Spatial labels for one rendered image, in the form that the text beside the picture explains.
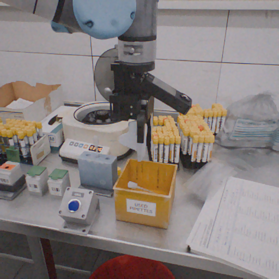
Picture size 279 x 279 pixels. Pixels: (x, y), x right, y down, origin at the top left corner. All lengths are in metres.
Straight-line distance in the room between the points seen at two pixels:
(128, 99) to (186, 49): 0.59
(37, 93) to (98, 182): 0.64
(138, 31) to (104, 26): 0.18
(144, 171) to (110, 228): 0.18
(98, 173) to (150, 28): 0.41
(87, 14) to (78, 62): 0.90
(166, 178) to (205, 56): 0.55
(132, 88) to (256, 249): 0.43
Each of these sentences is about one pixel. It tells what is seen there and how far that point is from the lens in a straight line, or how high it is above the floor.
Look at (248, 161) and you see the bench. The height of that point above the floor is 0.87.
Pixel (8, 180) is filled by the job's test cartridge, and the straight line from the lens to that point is 0.83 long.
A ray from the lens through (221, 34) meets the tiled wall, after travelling 1.11.
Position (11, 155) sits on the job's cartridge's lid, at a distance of 0.85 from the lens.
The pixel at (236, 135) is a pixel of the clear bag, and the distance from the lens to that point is 1.03.
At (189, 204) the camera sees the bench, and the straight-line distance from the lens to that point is 0.76.
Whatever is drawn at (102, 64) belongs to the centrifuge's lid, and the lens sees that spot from 1.14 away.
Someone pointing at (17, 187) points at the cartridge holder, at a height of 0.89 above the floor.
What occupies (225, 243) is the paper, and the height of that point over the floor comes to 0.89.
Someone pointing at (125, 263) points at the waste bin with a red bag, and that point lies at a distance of 1.21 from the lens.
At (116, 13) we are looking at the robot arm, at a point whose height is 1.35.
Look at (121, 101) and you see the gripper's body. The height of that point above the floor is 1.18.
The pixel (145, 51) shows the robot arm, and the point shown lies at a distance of 0.53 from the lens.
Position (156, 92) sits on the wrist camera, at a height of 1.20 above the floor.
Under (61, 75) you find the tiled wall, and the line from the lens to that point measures 1.30.
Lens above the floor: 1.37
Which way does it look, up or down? 28 degrees down
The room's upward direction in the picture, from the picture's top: straight up
